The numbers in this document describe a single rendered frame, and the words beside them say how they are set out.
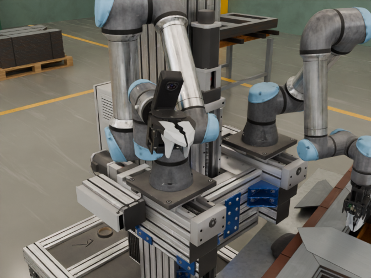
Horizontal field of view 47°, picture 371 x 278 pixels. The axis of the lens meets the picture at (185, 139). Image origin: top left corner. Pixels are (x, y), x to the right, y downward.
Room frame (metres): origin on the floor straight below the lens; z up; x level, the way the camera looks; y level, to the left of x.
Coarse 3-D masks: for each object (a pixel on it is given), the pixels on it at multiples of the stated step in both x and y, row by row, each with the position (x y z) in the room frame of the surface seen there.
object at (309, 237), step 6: (312, 228) 1.27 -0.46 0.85; (318, 228) 1.27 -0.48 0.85; (324, 228) 1.27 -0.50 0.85; (330, 228) 1.27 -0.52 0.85; (306, 234) 1.23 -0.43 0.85; (312, 234) 1.23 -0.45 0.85; (318, 234) 1.23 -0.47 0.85; (306, 240) 1.20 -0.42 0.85; (312, 240) 1.20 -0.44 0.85; (306, 246) 1.17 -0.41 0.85
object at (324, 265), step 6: (354, 222) 1.34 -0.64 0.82; (348, 228) 1.30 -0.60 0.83; (318, 258) 1.11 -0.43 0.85; (324, 264) 1.08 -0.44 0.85; (330, 264) 1.08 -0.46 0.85; (318, 270) 1.07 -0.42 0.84; (324, 270) 1.07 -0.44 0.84; (330, 270) 1.06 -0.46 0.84; (336, 270) 1.05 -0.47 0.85; (342, 270) 1.05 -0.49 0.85; (312, 276) 1.03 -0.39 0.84; (318, 276) 1.05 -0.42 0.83; (324, 276) 1.05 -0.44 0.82; (330, 276) 1.05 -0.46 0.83; (336, 276) 1.04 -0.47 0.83; (342, 276) 1.04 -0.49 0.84; (348, 276) 1.03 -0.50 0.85; (354, 276) 1.03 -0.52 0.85
